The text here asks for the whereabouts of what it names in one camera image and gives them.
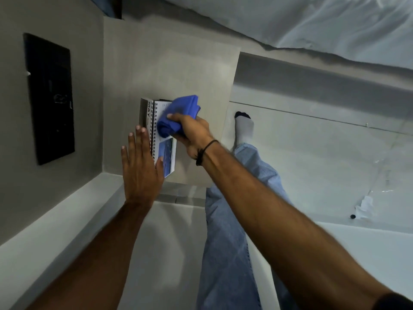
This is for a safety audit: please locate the person's left forearm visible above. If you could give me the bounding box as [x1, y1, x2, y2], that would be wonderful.
[27, 201, 152, 310]

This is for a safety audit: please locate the black sleeve cuff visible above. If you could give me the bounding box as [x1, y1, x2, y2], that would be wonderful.
[373, 292, 413, 310]

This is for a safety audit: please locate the crumpled white paper scrap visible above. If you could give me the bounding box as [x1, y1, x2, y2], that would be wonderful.
[354, 195, 375, 220]

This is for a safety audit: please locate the person's right forearm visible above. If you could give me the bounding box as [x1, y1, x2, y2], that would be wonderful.
[197, 141, 392, 310]

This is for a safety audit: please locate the black wrist band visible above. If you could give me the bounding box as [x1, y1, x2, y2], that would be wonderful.
[196, 139, 220, 167]

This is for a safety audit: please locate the blue cleaning cloth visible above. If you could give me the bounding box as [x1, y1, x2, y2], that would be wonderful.
[156, 95, 201, 138]

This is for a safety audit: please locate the person's right hand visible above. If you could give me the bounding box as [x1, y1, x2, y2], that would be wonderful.
[166, 113, 216, 160]

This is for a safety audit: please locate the white spiral desk calendar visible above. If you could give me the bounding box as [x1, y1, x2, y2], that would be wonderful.
[139, 98, 177, 178]

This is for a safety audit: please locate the black wall switch panel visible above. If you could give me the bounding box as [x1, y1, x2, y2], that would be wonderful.
[23, 33, 75, 166]

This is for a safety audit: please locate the grey sock with black toe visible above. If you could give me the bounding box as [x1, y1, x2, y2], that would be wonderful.
[232, 111, 255, 150]

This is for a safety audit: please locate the grey bedside table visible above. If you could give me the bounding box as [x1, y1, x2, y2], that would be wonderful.
[103, 17, 241, 188]

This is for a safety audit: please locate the person's blue jeans leg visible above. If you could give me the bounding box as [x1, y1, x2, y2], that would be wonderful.
[196, 143, 299, 310]

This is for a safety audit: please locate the dark blue curtain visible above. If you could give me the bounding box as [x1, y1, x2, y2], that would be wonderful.
[87, 0, 123, 20]

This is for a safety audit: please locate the person's left hand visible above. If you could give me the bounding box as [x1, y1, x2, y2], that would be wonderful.
[121, 125, 165, 207]

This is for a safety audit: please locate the white bed sheet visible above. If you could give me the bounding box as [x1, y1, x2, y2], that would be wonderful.
[158, 0, 413, 71]

